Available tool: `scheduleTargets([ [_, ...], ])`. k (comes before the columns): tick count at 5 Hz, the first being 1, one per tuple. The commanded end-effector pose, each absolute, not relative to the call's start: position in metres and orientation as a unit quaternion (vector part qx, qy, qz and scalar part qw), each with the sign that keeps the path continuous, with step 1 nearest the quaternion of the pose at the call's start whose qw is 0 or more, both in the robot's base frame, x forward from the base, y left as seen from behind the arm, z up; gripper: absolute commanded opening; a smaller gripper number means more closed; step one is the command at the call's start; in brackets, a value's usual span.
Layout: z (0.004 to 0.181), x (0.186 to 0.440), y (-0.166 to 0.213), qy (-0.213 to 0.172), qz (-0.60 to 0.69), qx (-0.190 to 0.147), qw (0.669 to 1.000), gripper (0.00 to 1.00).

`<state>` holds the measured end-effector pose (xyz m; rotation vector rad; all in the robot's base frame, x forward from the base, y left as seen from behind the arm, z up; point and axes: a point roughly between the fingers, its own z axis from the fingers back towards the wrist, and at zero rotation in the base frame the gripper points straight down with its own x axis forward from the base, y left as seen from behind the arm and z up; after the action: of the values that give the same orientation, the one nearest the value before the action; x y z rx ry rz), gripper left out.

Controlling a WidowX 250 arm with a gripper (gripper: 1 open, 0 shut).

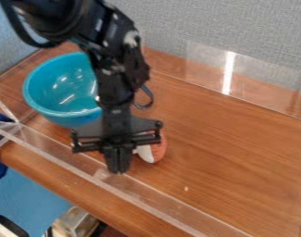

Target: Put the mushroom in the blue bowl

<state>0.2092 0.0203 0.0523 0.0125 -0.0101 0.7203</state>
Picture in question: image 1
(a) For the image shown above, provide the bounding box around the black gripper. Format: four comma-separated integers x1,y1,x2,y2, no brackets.
72,116,164,173

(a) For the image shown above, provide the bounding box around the brown and white toy mushroom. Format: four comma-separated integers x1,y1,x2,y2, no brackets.
133,132,168,164

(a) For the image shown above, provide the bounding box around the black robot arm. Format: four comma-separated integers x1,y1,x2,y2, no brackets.
0,0,164,173

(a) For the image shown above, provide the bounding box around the blue bowl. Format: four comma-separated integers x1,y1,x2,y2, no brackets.
23,52,102,129

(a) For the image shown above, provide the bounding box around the clear acrylic front barrier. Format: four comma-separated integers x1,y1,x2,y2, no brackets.
0,101,252,237

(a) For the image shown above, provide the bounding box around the clear acrylic barrier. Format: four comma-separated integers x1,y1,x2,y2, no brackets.
142,44,301,119
0,101,252,237

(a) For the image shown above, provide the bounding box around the black and white object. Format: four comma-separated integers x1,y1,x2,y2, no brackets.
0,215,30,237

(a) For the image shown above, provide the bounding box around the clear acrylic back barrier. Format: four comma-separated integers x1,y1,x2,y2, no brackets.
142,44,301,119

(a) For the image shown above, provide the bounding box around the black cable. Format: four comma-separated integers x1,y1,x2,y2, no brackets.
133,83,156,109

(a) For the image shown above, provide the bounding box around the metal frame under table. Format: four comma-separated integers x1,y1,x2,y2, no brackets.
44,206,100,237

